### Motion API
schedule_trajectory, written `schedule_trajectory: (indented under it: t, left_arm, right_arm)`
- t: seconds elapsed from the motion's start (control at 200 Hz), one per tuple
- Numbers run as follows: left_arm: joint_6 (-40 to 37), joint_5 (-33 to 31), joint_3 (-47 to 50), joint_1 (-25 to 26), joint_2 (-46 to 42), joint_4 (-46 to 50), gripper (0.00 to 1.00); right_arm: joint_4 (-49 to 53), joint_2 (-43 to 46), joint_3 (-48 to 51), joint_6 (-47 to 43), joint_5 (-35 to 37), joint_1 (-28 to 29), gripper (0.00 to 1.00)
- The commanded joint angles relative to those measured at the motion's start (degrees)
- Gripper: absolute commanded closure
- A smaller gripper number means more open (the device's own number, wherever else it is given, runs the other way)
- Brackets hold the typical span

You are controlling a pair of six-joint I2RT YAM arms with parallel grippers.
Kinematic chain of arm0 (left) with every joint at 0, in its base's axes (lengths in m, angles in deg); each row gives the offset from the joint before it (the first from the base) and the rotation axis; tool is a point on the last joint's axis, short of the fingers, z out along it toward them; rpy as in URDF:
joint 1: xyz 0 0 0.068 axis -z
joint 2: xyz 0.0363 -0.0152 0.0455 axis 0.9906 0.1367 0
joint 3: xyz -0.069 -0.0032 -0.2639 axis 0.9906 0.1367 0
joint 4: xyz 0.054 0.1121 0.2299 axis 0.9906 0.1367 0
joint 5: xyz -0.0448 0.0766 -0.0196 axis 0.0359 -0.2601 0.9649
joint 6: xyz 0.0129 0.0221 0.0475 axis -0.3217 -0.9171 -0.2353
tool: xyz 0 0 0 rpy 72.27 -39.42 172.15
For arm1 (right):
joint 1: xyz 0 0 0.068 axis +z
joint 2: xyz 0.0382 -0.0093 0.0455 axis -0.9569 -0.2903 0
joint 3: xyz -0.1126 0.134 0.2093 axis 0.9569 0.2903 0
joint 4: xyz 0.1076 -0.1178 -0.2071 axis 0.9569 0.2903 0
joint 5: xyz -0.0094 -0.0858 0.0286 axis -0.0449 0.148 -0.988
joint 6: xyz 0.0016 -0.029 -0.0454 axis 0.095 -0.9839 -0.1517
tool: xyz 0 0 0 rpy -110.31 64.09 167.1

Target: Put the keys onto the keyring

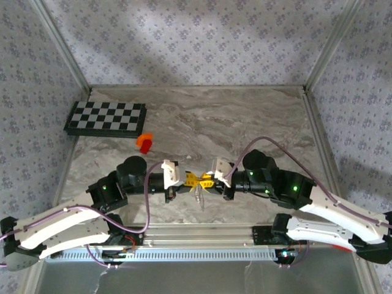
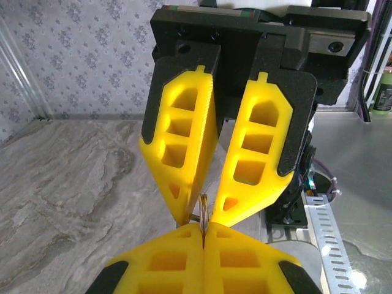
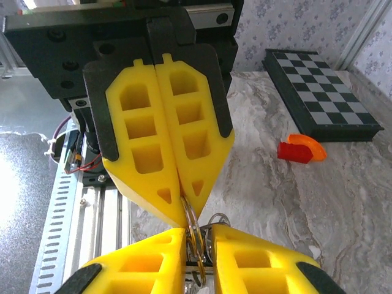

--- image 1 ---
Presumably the orange plastic arch piece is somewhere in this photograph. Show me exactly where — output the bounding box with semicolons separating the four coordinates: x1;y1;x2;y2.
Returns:
136;132;153;147

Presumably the black grey chessboard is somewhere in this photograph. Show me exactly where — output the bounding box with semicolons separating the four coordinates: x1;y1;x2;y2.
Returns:
63;100;147;137

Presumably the grey metal sheet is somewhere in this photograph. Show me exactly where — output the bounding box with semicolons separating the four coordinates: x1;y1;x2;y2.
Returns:
39;260;367;294

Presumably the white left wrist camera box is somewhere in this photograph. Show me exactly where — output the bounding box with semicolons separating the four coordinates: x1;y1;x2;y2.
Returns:
160;159;186;190

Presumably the aluminium front frame beam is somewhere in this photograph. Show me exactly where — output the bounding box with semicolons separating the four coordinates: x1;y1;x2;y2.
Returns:
36;222;367;249

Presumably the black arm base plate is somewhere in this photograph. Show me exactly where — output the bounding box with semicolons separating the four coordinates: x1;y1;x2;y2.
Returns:
252;225;276;246
121;227;145;246

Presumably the aluminium side rail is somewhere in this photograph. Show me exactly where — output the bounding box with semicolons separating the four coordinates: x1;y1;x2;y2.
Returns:
48;88;92;224
301;86;358;224

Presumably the grey slotted cable duct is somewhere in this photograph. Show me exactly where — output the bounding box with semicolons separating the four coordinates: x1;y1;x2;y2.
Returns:
61;247;278;263

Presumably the electronics board with wires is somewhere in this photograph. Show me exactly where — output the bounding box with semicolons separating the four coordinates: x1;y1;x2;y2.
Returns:
274;248;300;265
100;248;137;266

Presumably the aluminium frame post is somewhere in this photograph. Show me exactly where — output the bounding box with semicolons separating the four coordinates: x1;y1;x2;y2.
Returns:
30;0;92;92
304;0;365;92

